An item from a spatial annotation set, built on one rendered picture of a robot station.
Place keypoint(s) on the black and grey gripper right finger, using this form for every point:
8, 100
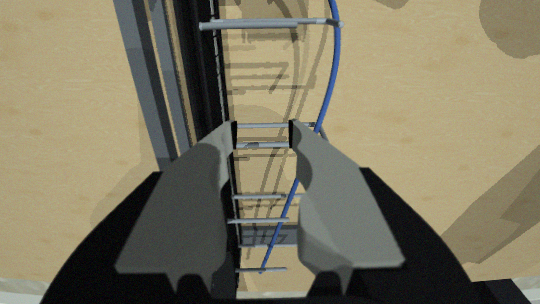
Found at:
351, 222

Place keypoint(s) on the blue cable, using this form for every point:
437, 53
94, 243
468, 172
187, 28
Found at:
335, 64

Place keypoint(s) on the black rack with grey feet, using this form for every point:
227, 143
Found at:
206, 85

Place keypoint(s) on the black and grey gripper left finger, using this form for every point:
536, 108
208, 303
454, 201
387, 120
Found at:
170, 225

